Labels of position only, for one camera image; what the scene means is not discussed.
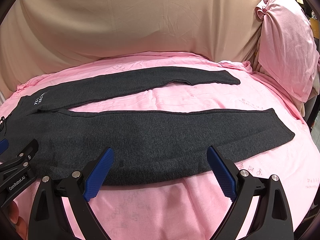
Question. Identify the person's left hand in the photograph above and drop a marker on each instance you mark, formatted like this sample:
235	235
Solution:
19	222

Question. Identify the pink bed sheet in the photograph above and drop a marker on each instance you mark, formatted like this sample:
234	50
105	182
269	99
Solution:
193	208

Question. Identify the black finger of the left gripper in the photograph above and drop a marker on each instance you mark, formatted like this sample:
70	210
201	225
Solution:
26	155
4	144

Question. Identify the beige curtain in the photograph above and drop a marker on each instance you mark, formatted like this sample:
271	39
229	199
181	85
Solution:
46	36

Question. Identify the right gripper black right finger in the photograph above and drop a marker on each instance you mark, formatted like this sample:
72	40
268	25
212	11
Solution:
272	218

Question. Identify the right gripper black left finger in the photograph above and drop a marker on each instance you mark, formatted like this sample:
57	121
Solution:
48	219

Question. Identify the dark grey pants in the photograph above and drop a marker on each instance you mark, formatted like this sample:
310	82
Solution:
149	146

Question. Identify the pink pillow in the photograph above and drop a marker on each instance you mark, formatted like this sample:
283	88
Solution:
287	48

